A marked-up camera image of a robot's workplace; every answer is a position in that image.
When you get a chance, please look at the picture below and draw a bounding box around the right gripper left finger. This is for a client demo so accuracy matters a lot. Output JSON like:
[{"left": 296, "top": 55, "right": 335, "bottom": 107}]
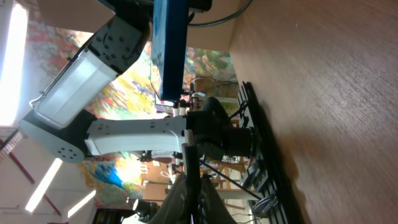
[{"left": 148, "top": 174, "right": 187, "bottom": 224}]

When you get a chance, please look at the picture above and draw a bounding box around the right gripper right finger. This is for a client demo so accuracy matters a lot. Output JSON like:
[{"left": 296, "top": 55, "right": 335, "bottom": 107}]
[{"left": 198, "top": 175, "right": 236, "bottom": 224}]

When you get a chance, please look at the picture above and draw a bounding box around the black charging cable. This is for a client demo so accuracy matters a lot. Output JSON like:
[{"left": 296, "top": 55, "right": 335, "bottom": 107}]
[{"left": 182, "top": 143, "right": 202, "bottom": 224}]

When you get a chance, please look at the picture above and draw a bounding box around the blue Samsung smartphone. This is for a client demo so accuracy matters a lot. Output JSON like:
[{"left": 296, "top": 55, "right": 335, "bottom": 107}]
[{"left": 150, "top": 0, "right": 189, "bottom": 101}]

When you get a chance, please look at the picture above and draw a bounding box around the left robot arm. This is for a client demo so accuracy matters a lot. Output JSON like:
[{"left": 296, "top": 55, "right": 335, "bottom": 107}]
[{"left": 19, "top": 1, "right": 252, "bottom": 162}]

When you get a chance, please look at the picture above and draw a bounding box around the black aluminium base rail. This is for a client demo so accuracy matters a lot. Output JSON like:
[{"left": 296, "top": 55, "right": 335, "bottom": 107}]
[{"left": 237, "top": 82, "right": 304, "bottom": 224}]

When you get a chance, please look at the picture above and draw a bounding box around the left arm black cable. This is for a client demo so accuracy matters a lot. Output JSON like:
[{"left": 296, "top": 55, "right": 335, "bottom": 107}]
[{"left": 187, "top": 0, "right": 254, "bottom": 28}]

